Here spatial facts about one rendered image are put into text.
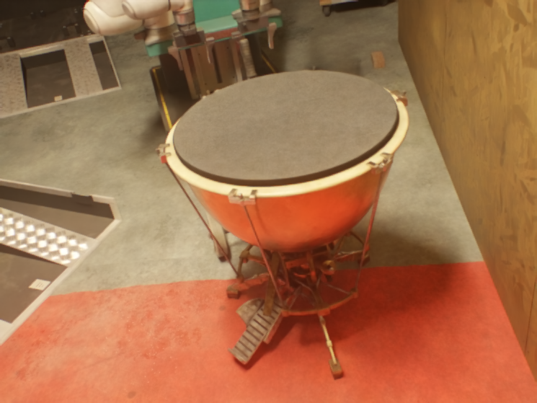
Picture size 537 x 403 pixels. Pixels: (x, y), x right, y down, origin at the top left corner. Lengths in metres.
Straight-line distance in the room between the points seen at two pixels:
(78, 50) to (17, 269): 2.46
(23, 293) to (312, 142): 1.54
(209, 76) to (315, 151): 1.68
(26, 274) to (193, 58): 1.30
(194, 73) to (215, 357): 1.54
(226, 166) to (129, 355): 0.96
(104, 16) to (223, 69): 0.76
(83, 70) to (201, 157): 3.11
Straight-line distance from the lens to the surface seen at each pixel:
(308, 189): 1.37
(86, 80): 4.46
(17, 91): 4.56
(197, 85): 3.04
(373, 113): 1.63
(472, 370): 1.98
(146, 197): 2.95
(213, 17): 2.91
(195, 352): 2.10
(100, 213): 2.87
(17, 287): 2.67
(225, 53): 3.06
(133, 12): 2.34
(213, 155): 1.53
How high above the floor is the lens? 1.56
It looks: 35 degrees down
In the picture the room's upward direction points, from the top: 10 degrees counter-clockwise
